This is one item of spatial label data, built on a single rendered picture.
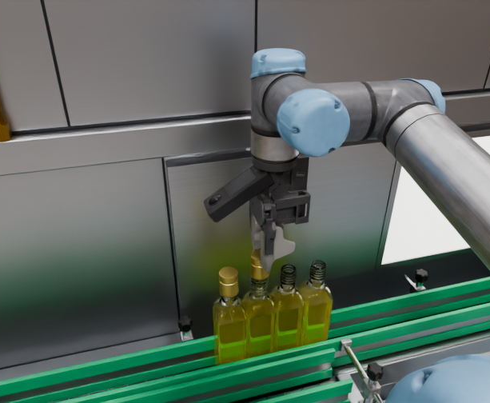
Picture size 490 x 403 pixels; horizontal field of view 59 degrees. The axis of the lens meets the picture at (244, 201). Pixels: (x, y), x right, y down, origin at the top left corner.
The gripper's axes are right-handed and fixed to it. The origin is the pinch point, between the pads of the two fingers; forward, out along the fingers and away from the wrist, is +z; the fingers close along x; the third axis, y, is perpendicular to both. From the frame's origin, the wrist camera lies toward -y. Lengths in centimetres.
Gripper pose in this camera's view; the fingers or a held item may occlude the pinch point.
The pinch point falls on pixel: (259, 258)
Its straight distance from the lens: 77.6
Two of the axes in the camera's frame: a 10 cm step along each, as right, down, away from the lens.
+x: -2.8, -4.9, 8.3
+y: 9.6, -1.4, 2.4
